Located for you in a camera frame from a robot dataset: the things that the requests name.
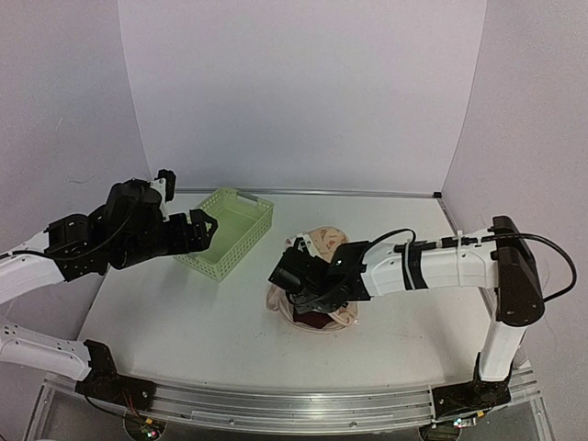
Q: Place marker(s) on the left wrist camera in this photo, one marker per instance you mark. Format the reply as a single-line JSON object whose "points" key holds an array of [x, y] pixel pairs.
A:
{"points": [[164, 184]]}

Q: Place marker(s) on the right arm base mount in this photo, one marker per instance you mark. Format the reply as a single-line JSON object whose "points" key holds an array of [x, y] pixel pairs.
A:
{"points": [[468, 398]]}

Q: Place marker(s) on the dark red bra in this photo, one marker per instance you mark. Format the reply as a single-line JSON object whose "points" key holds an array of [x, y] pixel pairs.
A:
{"points": [[312, 319]]}

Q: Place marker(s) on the green plastic basket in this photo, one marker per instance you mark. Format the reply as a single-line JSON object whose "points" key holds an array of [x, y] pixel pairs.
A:
{"points": [[243, 219]]}

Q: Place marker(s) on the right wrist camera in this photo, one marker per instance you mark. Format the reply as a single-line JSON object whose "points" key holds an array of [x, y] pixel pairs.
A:
{"points": [[304, 243]]}

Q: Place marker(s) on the aluminium front rail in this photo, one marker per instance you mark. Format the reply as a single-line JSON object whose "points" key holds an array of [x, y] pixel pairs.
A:
{"points": [[327, 412]]}

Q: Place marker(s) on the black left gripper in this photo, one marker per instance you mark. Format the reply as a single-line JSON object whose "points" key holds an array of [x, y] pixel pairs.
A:
{"points": [[198, 240]]}

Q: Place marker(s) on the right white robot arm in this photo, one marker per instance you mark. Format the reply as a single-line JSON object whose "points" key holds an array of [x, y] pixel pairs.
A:
{"points": [[497, 258]]}

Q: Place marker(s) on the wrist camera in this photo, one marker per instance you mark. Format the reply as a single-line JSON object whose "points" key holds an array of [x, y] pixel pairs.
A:
{"points": [[164, 184], [304, 243]]}

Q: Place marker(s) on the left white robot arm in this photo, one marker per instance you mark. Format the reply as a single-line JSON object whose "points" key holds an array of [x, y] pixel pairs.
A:
{"points": [[60, 253]]}

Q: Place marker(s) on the floral mesh laundry bag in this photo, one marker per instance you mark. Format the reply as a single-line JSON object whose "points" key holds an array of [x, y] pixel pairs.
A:
{"points": [[326, 239]]}

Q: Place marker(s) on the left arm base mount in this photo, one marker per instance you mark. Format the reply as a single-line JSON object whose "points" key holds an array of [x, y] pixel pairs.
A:
{"points": [[104, 383]]}

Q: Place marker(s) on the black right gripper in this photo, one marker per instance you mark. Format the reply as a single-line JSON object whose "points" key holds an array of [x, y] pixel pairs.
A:
{"points": [[302, 305]]}

